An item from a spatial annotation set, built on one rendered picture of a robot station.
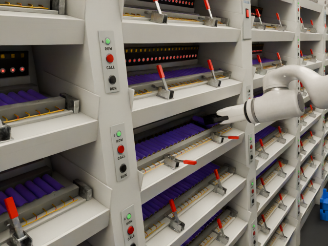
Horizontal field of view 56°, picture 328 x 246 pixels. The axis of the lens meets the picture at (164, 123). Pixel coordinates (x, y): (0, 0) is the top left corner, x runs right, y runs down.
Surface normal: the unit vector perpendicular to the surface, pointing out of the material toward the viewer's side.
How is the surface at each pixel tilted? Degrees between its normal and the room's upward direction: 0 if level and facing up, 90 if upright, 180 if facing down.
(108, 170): 90
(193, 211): 18
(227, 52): 90
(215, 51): 90
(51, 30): 108
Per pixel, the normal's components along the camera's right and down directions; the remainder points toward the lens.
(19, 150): 0.78, 0.35
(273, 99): -0.64, -0.31
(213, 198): 0.16, -0.91
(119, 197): 0.79, 0.05
